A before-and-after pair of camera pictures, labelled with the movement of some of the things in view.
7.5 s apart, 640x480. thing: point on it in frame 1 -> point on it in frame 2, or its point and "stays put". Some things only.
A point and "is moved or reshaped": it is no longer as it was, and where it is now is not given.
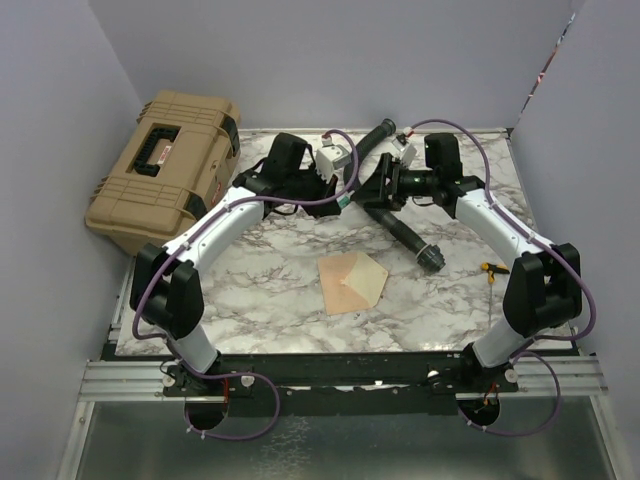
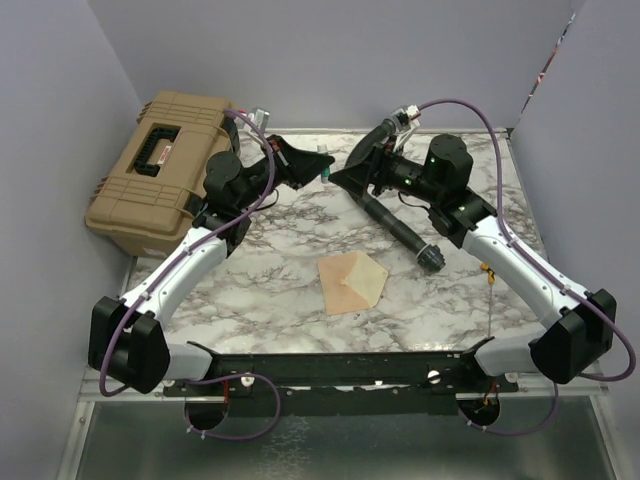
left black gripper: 323,209 -> 295,165
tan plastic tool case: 176,155 stays put
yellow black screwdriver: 492,269 stays put
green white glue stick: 343,200 is moved or reshaped
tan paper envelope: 351,282 stays put
